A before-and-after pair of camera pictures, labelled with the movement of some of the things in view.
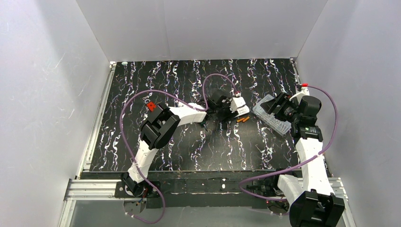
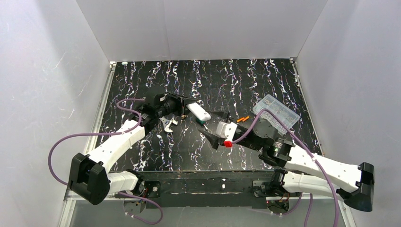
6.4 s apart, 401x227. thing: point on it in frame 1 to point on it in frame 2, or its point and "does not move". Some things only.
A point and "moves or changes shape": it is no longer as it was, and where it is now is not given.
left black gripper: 224,109 to 180,106
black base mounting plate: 208,189 does not move
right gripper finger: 268,106 to 225,114
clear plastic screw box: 277,125 does not move
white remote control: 242,110 moves or changes shape
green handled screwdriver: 202,124 does not move
